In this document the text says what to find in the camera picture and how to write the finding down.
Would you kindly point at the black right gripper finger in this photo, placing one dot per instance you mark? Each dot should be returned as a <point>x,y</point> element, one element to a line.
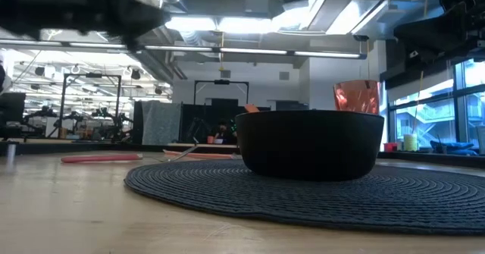
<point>435,34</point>

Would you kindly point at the orange translucent cup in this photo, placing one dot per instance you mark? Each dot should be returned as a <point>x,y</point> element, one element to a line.
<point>356,96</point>

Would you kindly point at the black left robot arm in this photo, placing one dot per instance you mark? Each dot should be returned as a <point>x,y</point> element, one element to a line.
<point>38,7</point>

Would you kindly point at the large window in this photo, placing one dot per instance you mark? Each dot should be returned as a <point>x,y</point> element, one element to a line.
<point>435,117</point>

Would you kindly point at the bright ceiling light panel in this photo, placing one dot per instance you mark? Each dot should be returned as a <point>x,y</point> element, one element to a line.
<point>219,24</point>

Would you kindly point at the yellow container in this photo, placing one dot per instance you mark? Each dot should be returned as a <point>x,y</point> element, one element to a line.
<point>410,142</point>

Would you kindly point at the blue bundle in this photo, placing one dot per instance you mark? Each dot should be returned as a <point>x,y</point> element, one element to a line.
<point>454,148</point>

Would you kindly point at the red container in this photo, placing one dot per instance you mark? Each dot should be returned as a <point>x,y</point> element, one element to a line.
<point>390,147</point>

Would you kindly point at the grey partition panel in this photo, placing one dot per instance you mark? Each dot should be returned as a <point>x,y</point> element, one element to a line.
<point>161,123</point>

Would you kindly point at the black partition panel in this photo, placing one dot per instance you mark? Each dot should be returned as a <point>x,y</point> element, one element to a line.
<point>201,113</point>

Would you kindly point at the long ceiling light strip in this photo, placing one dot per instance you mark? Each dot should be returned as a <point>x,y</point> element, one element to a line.
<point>250,51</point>

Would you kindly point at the person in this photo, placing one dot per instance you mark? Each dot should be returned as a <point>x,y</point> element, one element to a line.
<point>225,134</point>

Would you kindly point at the black bowl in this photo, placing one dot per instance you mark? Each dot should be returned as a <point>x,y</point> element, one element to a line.
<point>310,144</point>

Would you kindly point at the round dark woven placemat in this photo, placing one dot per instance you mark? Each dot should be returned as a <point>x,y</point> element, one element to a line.
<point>227,193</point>

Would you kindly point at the black robot rig frame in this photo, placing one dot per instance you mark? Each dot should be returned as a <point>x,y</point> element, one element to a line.
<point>91,76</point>
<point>221,82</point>

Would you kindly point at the silver ceiling duct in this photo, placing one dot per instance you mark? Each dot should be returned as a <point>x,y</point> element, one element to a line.
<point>333,7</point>

